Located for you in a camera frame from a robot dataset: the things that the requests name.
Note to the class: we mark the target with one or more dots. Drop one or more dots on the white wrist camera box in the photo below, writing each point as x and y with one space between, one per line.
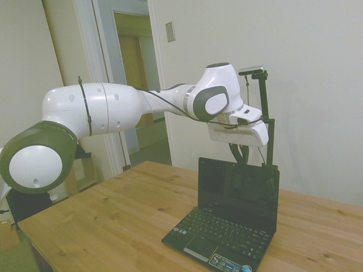
246 114

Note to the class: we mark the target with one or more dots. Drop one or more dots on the brown cardboard box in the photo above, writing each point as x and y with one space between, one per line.
8 235

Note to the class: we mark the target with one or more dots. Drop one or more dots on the white open door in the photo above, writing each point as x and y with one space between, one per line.
113 42

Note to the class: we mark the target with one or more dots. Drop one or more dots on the black camera stand pole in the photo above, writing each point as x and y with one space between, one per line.
265 93

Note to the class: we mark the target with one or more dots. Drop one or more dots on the black netbook laptop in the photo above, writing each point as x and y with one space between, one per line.
238 195

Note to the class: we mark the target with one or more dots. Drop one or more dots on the wooden hallway door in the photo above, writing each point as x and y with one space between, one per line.
133 62

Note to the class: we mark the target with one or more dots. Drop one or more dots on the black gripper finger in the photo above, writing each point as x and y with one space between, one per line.
234 153
245 154

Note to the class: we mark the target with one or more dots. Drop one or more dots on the black radiator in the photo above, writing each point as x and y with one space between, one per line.
28 204

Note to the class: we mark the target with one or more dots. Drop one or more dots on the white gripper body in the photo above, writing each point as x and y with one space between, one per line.
241 136

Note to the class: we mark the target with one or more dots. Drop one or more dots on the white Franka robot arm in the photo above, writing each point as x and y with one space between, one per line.
119 107

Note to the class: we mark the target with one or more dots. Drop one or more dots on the beige light switch plate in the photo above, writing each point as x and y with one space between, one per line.
170 32

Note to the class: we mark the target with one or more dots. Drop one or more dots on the silver camera on stand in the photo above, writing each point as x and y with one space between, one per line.
252 70

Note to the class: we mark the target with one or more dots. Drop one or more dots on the white closet door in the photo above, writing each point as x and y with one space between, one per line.
25 56

